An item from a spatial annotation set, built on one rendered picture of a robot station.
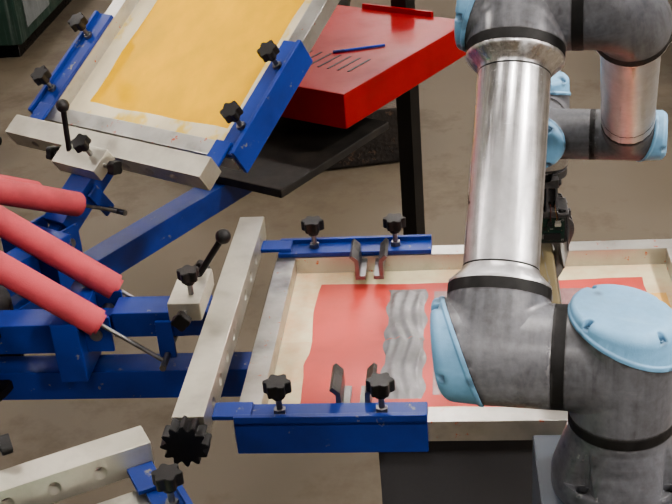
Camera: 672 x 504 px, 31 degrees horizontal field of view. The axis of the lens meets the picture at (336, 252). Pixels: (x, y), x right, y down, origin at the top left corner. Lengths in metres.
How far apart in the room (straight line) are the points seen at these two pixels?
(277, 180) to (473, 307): 1.54
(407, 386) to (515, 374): 0.73
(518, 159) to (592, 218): 3.34
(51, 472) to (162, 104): 1.13
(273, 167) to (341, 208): 1.98
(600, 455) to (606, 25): 0.48
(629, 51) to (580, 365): 0.40
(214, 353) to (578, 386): 0.85
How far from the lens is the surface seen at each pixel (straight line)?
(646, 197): 4.86
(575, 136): 1.78
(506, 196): 1.33
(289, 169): 2.84
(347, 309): 2.23
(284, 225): 4.73
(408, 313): 2.19
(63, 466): 1.80
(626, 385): 1.28
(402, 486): 2.04
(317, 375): 2.05
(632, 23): 1.43
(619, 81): 1.57
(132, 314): 2.14
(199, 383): 1.91
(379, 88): 2.97
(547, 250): 2.01
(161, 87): 2.73
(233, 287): 2.17
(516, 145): 1.35
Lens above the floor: 2.09
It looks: 28 degrees down
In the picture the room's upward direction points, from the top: 5 degrees counter-clockwise
